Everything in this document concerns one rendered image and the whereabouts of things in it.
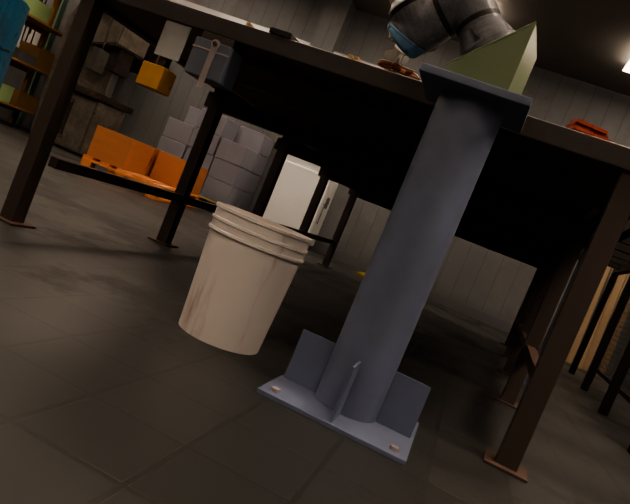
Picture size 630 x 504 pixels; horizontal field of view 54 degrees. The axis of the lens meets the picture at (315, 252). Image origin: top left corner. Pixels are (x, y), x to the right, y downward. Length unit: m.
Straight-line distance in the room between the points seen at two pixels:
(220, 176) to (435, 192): 5.85
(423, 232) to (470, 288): 6.14
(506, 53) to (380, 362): 0.79
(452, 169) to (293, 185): 5.63
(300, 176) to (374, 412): 5.65
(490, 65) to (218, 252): 0.85
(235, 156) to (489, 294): 3.37
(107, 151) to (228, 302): 4.51
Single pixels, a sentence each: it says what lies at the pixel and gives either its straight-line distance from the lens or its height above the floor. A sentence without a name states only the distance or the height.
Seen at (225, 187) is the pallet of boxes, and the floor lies 0.33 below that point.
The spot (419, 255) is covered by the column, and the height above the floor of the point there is 0.45.
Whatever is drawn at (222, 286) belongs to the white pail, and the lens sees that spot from 1.73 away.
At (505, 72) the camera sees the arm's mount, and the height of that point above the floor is 0.92.
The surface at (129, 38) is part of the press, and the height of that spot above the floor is 1.54.
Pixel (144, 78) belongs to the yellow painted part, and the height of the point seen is 0.64.
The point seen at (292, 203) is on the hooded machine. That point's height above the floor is 0.45.
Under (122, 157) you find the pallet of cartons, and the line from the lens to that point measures 6.07.
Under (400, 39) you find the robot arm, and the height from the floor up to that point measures 0.95.
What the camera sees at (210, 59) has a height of 0.77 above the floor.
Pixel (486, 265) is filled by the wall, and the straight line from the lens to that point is 7.66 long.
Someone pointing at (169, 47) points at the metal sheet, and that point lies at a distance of 2.23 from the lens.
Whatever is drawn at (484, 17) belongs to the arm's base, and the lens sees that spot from 1.67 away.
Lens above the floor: 0.45
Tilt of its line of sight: 3 degrees down
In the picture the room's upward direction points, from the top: 22 degrees clockwise
